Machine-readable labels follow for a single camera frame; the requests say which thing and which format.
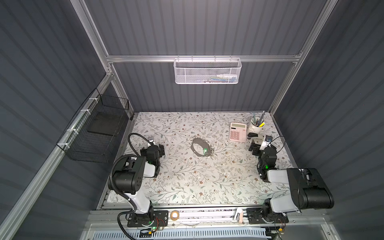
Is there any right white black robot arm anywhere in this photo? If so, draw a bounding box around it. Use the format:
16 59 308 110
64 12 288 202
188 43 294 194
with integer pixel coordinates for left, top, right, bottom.
247 141 335 224

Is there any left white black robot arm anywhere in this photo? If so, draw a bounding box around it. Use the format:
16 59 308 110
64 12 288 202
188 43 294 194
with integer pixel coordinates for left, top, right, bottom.
108 144 165 227

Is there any black white stapler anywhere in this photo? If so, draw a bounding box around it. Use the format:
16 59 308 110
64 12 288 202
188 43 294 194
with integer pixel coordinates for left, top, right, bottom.
247 133 261 139

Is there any pink calculator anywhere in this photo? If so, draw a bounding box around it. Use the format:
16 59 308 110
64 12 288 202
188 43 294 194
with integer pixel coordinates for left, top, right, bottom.
229 122 247 143

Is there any white pen cup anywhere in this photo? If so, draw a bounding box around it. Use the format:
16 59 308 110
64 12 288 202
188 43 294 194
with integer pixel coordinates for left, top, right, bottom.
247 111 266 135

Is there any tape roll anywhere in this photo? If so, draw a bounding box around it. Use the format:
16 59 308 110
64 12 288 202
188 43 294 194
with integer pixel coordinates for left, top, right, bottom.
170 210 180 221

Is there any white pink small device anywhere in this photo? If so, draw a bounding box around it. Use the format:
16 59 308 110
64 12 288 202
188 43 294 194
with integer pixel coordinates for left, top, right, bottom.
233 208 244 224

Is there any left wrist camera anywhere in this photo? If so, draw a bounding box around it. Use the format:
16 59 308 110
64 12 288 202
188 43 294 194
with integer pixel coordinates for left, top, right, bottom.
148 137 155 146

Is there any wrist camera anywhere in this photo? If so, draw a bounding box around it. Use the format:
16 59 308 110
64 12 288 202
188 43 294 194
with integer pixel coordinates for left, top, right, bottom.
260 135 273 151
148 137 155 146

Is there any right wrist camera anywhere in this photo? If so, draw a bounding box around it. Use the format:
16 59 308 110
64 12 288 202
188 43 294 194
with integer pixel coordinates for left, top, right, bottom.
260 135 273 151

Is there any black wire basket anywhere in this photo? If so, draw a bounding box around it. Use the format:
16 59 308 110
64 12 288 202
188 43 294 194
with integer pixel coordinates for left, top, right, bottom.
57 90 130 163

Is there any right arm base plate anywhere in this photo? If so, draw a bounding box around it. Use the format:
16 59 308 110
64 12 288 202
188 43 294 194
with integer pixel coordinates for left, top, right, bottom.
246 208 289 225

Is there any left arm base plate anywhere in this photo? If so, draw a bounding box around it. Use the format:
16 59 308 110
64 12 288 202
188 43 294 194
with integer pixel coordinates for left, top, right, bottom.
126 211 169 228

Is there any white wire mesh basket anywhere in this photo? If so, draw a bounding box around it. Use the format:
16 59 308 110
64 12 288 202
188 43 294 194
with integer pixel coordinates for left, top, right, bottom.
173 57 242 85

